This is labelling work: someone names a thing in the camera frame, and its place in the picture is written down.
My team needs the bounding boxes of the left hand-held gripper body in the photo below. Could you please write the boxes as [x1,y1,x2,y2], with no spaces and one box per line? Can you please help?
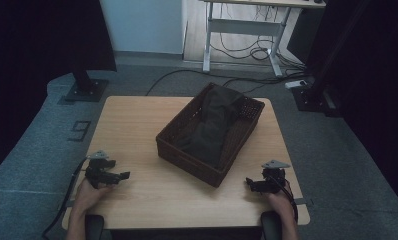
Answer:
[84,149,123,190]

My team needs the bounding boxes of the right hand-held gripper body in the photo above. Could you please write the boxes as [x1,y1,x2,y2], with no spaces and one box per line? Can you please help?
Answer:
[253,159,291,195]

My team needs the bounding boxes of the black skirt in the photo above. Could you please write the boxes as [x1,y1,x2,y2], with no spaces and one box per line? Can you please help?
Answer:
[178,84,246,169]

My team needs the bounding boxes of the brown wicker basket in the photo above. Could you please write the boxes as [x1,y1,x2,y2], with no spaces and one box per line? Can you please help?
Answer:
[155,82,266,189]

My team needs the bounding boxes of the person's right hand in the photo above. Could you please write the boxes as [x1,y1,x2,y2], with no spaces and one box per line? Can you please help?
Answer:
[266,186,296,218]

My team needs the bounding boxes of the person's left hand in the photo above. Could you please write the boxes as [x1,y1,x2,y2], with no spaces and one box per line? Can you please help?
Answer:
[74,178,116,214]

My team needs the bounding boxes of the black floor tape mark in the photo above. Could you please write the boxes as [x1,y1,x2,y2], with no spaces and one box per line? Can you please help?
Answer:
[67,120,92,143]

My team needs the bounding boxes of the black stand with square base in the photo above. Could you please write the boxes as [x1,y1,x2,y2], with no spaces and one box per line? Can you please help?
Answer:
[64,68,110,103]

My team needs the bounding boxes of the black slanted stand with base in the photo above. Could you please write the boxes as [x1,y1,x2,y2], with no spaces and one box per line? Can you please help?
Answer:
[291,0,375,118]

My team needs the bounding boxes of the white power strip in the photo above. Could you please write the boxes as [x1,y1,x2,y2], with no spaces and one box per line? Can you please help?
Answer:
[284,79,309,90]

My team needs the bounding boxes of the black curtain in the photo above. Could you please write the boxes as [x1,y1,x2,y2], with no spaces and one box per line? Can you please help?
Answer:
[0,0,118,183]
[286,0,398,216]

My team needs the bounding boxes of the white standing desk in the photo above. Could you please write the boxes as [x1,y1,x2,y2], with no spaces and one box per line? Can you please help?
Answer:
[200,0,327,78]

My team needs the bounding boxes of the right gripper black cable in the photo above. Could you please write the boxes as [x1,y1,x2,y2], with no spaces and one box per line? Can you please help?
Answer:
[279,178,299,224]

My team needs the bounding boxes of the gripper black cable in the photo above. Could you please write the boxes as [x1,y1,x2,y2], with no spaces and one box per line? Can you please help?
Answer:
[41,156,90,240]
[279,178,299,224]

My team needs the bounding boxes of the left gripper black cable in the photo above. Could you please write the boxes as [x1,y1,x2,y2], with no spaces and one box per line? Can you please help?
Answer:
[41,156,90,240]

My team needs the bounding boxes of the long black floor cable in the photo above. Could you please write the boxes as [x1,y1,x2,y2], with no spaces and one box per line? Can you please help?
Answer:
[146,68,310,97]
[221,77,288,96]

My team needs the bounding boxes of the tangled black cables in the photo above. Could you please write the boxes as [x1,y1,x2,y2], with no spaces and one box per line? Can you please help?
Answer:
[209,3,308,79]

